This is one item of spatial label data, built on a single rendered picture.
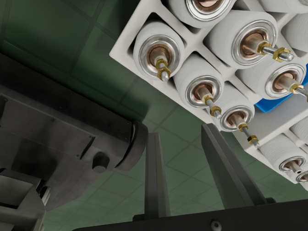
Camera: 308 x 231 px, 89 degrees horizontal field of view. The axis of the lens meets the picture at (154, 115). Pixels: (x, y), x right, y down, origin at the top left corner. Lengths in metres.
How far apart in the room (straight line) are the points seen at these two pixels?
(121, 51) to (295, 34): 0.36
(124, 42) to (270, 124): 0.53
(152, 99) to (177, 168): 0.48
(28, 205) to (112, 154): 0.22
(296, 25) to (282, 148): 0.35
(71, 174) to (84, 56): 0.44
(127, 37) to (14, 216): 0.39
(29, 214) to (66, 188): 0.42
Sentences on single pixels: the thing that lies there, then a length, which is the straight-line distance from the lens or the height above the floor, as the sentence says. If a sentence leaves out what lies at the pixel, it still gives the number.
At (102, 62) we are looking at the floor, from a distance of 0.59.
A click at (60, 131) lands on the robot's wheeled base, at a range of 0.53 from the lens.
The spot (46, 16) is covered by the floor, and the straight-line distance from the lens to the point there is 0.61.
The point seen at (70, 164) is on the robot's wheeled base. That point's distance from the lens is 0.67.
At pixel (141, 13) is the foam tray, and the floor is 0.18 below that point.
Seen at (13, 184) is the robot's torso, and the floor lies 0.29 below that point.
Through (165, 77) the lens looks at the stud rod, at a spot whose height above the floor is 0.35.
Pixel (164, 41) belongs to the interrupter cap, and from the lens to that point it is 0.30.
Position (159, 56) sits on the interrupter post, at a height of 0.28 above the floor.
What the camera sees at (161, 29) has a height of 0.25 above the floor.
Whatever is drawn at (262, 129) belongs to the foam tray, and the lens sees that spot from 0.66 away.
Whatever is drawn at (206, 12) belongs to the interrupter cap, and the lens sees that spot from 0.31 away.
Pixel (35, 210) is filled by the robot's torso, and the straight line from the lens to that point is 0.41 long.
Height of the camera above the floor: 0.54
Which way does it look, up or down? 55 degrees down
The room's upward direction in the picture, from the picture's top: 175 degrees clockwise
